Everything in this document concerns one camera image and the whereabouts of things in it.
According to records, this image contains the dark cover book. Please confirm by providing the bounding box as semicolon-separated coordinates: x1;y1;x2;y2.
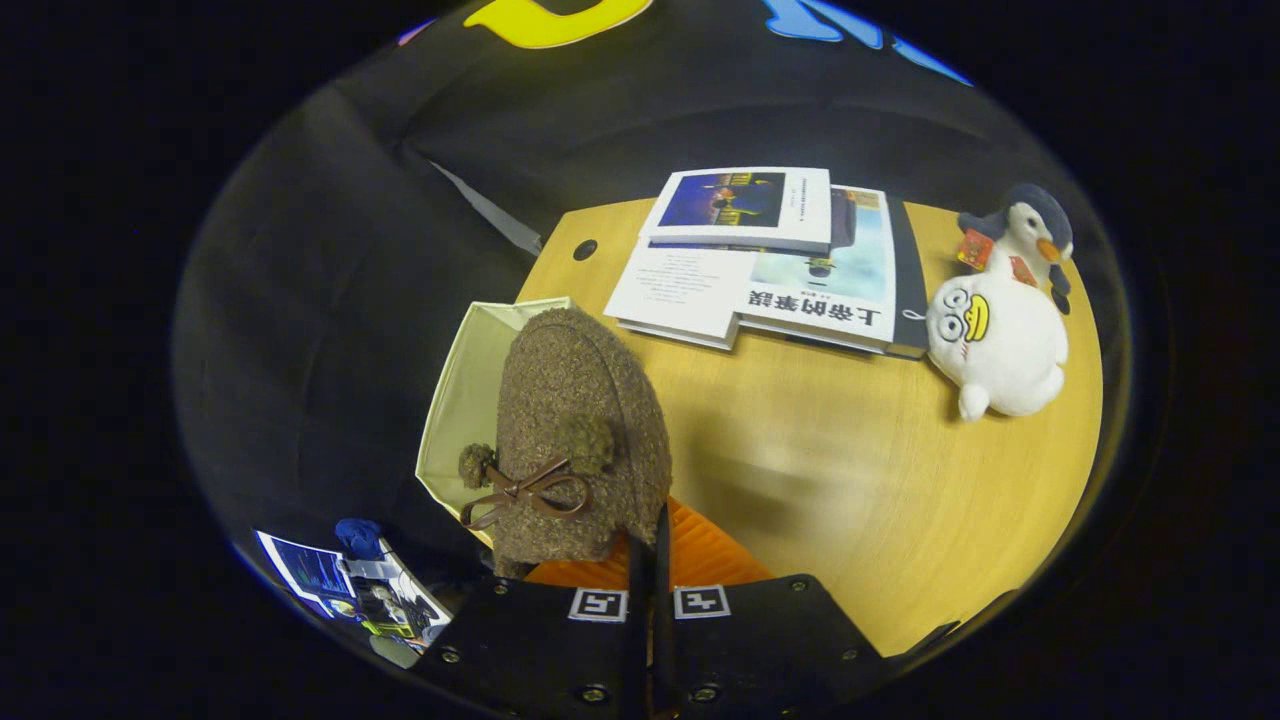
885;198;933;361

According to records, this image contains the blue picture cover book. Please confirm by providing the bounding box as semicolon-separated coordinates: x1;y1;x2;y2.
638;167;833;256

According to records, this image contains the black backdrop cloth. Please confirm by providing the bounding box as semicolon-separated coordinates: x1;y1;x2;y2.
172;0;1101;601

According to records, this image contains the printed paper sheet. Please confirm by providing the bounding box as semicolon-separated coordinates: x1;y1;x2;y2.
255;530;453;651

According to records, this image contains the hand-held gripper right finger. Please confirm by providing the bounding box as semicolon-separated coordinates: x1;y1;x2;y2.
655;498;886;720

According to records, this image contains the penguin plush toy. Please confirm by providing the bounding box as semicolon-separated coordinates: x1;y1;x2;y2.
955;183;1076;316

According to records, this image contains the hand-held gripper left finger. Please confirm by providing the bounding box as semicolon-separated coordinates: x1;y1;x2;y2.
415;535;653;720

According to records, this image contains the pale green storage box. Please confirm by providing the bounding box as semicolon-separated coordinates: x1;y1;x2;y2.
415;297;576;546

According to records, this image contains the white duck plush toy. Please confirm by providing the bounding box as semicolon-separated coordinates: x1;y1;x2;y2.
925;270;1071;423

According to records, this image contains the blue cloth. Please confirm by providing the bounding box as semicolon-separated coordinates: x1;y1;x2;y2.
333;517;386;561

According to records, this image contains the sky cover book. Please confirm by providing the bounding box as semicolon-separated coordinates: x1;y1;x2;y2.
735;185;898;356

